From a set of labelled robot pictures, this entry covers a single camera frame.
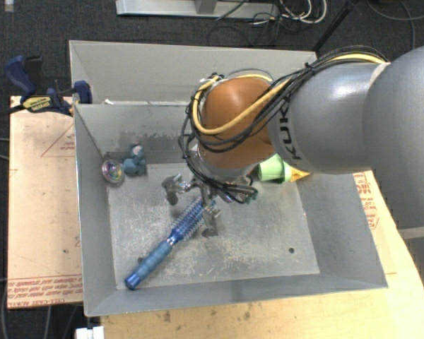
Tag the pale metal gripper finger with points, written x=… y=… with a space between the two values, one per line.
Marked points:
x=210 y=221
x=172 y=190

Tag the brown cardboard board, red print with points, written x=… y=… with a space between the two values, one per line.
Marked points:
x=42 y=203

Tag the grey metal bin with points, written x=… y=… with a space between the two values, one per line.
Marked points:
x=254 y=238

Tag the clear iridescent glass bowl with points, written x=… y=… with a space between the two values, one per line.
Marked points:
x=112 y=171

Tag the light green plastic cup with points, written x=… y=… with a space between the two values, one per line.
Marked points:
x=272 y=169

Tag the blue-grey toy animal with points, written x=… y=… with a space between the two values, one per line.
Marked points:
x=134 y=164

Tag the yellow pointed piece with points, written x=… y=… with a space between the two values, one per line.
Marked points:
x=299 y=176

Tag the blue round hairbrush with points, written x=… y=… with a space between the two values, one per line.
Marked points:
x=183 y=228

